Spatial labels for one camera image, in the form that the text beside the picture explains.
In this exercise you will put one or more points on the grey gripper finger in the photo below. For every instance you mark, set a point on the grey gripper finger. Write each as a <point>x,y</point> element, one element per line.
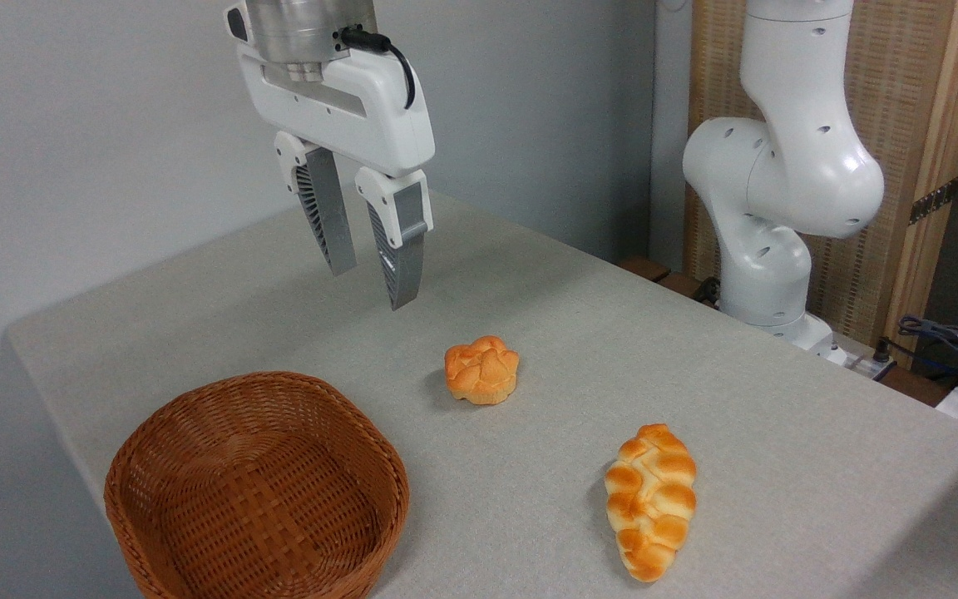
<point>331,216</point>
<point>400,249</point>

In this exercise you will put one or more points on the black metal screen hinge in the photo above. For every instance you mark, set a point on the black metal screen hinge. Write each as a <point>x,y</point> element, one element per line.
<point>934,200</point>

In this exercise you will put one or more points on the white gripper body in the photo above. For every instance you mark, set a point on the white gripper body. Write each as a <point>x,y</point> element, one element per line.
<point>362,108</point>

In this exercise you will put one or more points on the braided oblong bread loaf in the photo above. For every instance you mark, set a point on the braided oblong bread loaf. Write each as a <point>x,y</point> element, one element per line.
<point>650,499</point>

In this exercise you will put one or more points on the brown wooden bench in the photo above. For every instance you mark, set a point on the brown wooden bench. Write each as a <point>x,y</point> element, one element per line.
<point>654,273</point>

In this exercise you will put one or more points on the brown woven wicker basket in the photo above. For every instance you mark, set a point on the brown woven wicker basket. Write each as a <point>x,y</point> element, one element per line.
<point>254,491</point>

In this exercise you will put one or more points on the round orange bread roll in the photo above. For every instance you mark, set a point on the round orange bread roll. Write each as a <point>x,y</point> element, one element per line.
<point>481,370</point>

